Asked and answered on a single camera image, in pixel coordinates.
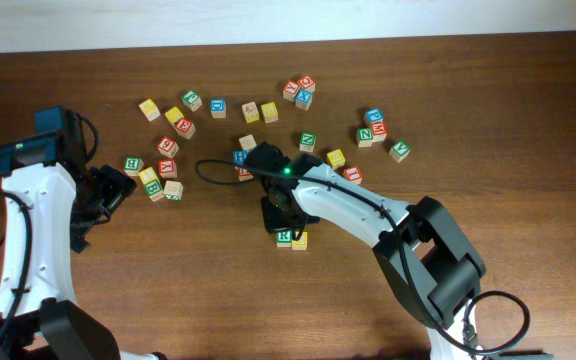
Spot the green V block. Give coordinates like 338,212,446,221
389,141,411,163

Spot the red I block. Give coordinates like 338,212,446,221
343,166,363,185

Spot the red Q block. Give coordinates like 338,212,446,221
297,75,316,93

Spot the blue H block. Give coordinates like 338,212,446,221
233,150,248,167

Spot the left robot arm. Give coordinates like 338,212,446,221
0,106,136,360

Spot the blue D block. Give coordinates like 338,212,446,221
210,98,227,119

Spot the red M block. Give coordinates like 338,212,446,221
370,122,388,142

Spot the green R letter block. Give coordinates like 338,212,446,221
276,231,292,248

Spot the green N block centre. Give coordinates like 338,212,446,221
299,132,317,153

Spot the yellow block far left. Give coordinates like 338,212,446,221
139,99,161,122

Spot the yellow block top centre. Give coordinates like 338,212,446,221
261,102,279,124

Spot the plain wooden block centre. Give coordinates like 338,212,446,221
238,134,257,151

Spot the yellow S letter block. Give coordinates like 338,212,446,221
291,232,308,250

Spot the yellow A block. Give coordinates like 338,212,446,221
242,102,260,123

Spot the green b block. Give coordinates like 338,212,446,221
123,157,144,177
144,180,164,202

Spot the yellow B block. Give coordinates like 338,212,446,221
326,149,346,170

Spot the red E block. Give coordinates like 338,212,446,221
174,118,196,140

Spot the yellow block beside E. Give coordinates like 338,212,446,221
165,106,184,126

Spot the yellow block lower left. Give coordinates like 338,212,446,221
138,167,159,185

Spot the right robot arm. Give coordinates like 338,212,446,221
243,143,486,359

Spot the green B block lower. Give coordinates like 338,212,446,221
144,180,164,202

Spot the green B block left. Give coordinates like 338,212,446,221
123,157,144,177

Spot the red U block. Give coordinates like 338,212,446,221
237,167,253,182

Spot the blue X block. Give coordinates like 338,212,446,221
294,89,313,110

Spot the green n block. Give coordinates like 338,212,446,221
356,128,374,148
299,132,317,153

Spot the blue P block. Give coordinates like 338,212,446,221
364,108,384,126

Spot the green P block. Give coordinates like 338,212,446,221
182,90,202,112

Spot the red 6 block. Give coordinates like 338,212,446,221
157,136,179,158

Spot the green N block right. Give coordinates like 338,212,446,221
356,128,374,148

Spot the wooden block green side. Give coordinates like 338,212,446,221
164,180,184,201

